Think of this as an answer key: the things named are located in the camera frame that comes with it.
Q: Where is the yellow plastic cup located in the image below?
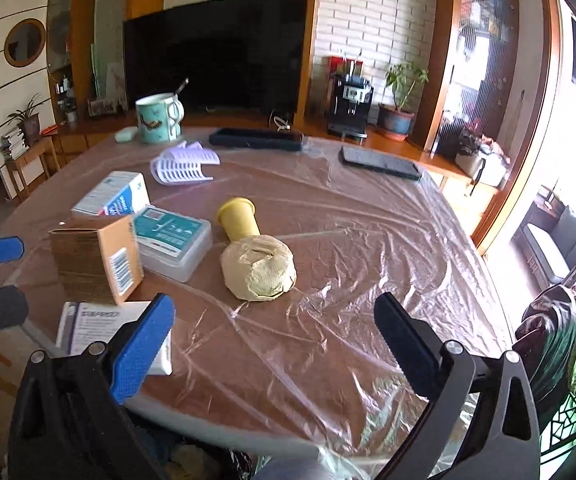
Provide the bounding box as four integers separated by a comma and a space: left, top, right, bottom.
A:
217, 196, 261, 242

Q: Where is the green patterned glass panel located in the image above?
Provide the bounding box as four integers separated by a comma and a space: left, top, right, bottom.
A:
538, 360, 576, 480

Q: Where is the round wooden framed mirror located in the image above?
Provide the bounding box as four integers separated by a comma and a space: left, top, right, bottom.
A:
4, 18, 48, 68

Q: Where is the black lined trash bin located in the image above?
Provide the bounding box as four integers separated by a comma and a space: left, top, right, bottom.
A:
128, 405, 271, 480

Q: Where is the potted plant dark pot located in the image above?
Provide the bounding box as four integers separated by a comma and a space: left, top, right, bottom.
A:
8, 94, 50, 146

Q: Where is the black television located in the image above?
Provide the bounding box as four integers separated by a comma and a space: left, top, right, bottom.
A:
122, 0, 309, 119

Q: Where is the clear plastic box teal card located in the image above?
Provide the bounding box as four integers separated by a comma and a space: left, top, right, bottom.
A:
133, 205, 213, 283

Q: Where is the white box black print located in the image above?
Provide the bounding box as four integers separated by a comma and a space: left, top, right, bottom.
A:
55, 301, 173, 377

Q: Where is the dark sofa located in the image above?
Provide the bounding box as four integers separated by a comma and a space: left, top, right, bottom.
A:
522, 204, 576, 287

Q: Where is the clear plastic table cover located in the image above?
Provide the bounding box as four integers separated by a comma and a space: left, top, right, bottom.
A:
0, 130, 514, 461

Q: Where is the small picture frame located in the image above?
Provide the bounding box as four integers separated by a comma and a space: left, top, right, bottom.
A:
87, 97, 124, 119

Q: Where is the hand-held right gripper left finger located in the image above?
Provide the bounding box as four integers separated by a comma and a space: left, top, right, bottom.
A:
8, 294, 176, 480

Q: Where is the long black case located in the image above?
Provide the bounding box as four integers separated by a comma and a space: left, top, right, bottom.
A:
209, 127, 305, 153

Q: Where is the teal patterned mug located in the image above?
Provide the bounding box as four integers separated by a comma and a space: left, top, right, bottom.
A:
135, 92, 185, 144

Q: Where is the white and blue box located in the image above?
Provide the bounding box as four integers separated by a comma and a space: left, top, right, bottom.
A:
71, 171, 149, 217

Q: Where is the stack of books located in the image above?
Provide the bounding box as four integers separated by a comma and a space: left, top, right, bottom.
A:
0, 127, 27, 161

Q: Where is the black bag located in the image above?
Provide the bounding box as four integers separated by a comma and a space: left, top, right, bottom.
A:
515, 285, 576, 411

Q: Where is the brown cardboard box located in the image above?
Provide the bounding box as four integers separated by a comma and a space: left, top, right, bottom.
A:
49, 214, 145, 306

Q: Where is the potted plant blue pot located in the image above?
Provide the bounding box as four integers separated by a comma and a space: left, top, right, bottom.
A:
378, 62, 430, 141

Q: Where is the small wooden side table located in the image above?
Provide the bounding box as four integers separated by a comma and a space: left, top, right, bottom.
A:
4, 135, 60, 202

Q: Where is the wooden television cabinet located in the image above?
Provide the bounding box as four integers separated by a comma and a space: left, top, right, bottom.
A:
43, 110, 499, 192

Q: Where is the black coffee machine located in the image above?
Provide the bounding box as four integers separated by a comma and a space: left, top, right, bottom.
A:
327, 55, 373, 139

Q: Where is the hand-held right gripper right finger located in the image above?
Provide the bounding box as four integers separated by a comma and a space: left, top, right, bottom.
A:
374, 292, 541, 480

